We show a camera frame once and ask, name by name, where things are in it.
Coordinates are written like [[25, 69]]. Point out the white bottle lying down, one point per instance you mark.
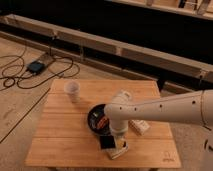
[[140, 126]]

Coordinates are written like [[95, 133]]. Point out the translucent plastic cup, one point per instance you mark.
[[72, 88]]

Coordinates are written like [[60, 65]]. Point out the blue power adapter box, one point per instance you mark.
[[35, 67]]

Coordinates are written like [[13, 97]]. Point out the wooden shelf frame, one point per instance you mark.
[[171, 45]]

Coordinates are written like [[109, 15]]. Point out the black bowl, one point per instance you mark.
[[94, 115]]

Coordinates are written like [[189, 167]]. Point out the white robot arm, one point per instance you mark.
[[189, 108]]

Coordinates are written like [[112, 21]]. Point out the black eraser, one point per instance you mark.
[[107, 142]]

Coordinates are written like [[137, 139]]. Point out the wooden table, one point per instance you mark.
[[63, 139]]

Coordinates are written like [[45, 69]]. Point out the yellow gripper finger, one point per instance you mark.
[[120, 142]]

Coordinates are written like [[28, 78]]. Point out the brown snack bar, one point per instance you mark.
[[102, 122]]

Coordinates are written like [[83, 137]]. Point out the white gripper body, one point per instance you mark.
[[118, 128]]

